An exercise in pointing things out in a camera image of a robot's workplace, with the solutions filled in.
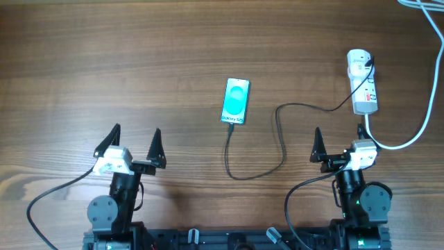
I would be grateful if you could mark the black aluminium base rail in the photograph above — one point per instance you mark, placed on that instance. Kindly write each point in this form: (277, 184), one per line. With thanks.
(308, 238)

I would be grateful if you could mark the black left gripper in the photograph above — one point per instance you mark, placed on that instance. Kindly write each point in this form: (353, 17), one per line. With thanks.
(155, 155)

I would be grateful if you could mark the white power strip socket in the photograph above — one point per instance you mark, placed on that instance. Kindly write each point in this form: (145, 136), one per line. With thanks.
(364, 96)

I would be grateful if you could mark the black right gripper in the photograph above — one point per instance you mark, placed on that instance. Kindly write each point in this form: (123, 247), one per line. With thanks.
(320, 155)

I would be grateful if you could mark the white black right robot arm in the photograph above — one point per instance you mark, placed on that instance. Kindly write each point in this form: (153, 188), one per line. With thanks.
(365, 205)

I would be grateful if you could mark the white USB charger plug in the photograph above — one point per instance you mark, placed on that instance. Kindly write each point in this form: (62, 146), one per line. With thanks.
(359, 69)

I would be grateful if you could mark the blue Galaxy smartphone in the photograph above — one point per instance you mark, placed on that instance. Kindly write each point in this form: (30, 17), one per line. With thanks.
(235, 101)

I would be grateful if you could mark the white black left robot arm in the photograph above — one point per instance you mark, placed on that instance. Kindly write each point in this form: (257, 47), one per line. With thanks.
(111, 216)

